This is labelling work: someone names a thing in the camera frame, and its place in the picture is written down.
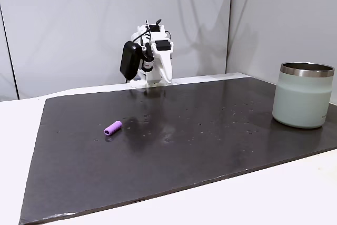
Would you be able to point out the pale green steel-rimmed cup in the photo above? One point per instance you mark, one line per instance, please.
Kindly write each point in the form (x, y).
(302, 96)

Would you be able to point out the black oval camera box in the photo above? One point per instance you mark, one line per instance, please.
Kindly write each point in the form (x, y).
(129, 59)

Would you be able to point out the dark grey table mat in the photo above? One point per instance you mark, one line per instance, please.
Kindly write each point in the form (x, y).
(168, 151)

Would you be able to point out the purple pen grip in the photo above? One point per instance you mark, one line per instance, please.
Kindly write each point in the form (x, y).
(113, 128)

